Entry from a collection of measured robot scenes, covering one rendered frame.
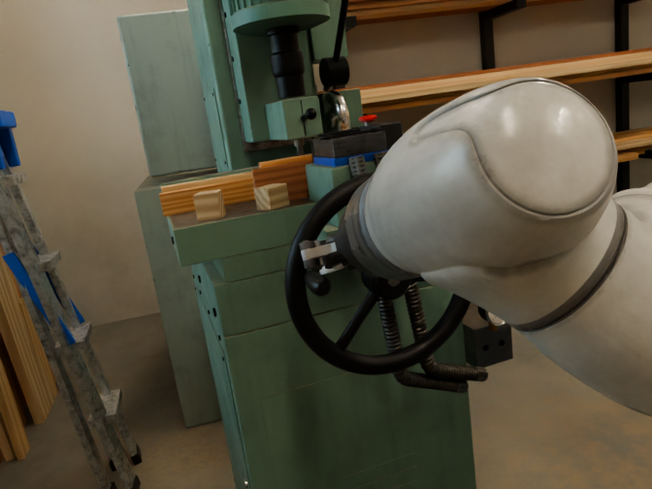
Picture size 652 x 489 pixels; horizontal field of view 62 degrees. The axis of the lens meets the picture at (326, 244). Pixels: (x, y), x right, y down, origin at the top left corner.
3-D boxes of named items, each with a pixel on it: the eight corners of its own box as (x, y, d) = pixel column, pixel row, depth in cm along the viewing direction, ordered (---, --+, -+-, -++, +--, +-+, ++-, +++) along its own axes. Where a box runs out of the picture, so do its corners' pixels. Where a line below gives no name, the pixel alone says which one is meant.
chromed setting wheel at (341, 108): (342, 149, 113) (335, 88, 111) (323, 148, 125) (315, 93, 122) (355, 147, 114) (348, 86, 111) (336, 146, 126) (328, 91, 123)
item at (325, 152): (335, 167, 80) (329, 128, 79) (311, 163, 90) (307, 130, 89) (414, 153, 84) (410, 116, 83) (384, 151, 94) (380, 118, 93)
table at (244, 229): (183, 283, 75) (175, 241, 74) (170, 244, 103) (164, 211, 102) (546, 203, 92) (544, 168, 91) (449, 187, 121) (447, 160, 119)
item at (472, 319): (478, 371, 101) (474, 330, 99) (443, 346, 113) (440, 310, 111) (516, 358, 104) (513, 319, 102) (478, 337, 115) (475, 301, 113)
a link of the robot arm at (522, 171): (325, 233, 38) (473, 335, 40) (416, 170, 23) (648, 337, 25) (399, 116, 41) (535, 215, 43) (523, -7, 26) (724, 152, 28)
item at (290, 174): (258, 206, 93) (252, 169, 92) (257, 206, 94) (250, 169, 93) (384, 182, 100) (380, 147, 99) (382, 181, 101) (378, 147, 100)
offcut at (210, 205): (226, 213, 90) (221, 188, 89) (221, 218, 86) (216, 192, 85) (203, 217, 90) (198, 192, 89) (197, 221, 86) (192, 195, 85)
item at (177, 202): (164, 216, 97) (159, 194, 96) (163, 214, 99) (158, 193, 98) (485, 157, 116) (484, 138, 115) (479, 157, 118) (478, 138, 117)
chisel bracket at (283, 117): (288, 148, 98) (280, 100, 96) (271, 147, 111) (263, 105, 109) (327, 143, 100) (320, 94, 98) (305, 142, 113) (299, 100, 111)
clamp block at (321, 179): (336, 229, 81) (328, 169, 79) (309, 217, 93) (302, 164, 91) (425, 211, 85) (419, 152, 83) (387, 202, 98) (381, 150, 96)
